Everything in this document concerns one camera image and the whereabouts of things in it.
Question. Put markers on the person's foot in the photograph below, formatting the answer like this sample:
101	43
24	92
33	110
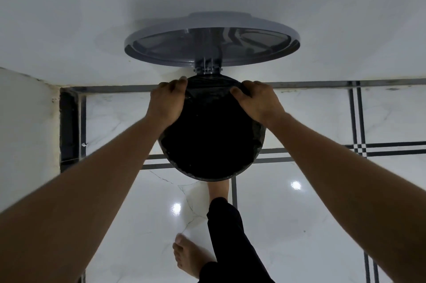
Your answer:
218	189
189	256

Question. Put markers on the person's left forearm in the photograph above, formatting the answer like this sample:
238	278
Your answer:
73	199

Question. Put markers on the person's left foot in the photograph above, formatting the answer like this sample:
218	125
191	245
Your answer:
189	256

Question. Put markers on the person's left hand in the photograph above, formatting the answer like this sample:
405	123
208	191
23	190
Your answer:
166	103

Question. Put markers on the person's right leg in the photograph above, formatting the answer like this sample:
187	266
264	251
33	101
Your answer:
233	246

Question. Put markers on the black trash bag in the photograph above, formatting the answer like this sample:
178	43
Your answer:
213	139

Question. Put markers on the grey pedal trash bin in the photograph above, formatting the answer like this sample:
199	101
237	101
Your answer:
213	39

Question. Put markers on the person's right foot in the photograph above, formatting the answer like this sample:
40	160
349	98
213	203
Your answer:
218	189

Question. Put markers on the person's right hand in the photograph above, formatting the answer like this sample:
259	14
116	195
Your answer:
259	103

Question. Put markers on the person's right forearm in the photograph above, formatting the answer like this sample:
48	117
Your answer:
359	186

